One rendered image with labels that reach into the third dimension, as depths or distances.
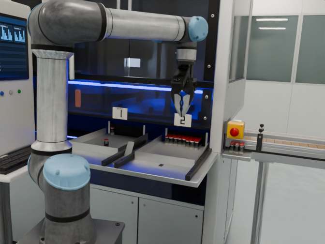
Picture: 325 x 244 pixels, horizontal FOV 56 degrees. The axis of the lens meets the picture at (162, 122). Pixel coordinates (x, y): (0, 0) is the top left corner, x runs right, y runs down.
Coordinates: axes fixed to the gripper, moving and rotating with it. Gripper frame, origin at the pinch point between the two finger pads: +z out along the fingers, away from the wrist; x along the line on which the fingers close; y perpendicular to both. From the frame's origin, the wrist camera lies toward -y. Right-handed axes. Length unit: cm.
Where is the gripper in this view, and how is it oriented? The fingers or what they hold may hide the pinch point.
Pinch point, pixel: (181, 114)
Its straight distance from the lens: 117.1
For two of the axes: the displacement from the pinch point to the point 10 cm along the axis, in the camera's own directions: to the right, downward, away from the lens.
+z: -0.4, 9.8, 1.9
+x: -9.4, -1.0, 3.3
